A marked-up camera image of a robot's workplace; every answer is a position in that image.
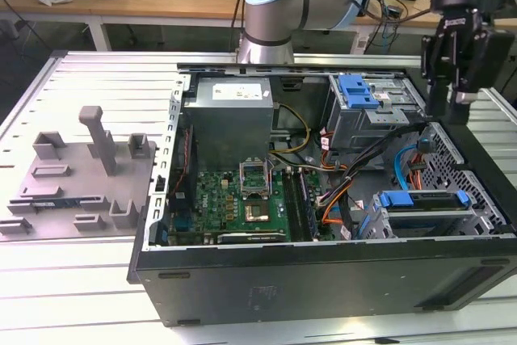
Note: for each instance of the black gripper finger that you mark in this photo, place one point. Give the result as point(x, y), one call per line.
point(440, 62)
point(484, 58)

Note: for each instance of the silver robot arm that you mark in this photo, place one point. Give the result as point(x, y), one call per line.
point(274, 5)

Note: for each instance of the silver disk bay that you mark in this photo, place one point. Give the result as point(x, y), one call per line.
point(379, 220)

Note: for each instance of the blue plastic latch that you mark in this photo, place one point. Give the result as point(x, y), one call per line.
point(355, 92)

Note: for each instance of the silver optical drive cage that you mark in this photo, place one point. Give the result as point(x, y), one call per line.
point(363, 127)

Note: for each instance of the black RAM slot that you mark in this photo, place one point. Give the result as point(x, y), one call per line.
point(300, 207)
point(288, 207)
point(294, 207)

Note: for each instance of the silver power supply unit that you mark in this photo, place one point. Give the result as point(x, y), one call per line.
point(230, 127)

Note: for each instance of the black PC case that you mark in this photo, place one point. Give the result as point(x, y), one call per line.
point(323, 288)

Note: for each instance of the black graphics card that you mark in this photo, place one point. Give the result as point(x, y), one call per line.
point(250, 238)

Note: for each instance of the green motherboard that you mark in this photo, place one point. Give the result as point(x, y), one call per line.
point(214, 199)

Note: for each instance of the black case fan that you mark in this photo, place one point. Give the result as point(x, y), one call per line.
point(182, 167)

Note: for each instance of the wooden desk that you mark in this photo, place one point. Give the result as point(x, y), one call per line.
point(161, 1)

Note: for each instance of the grey parts rack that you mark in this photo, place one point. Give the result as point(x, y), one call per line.
point(81, 183)

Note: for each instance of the dark RAM stick with label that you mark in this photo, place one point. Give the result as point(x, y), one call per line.
point(52, 202)

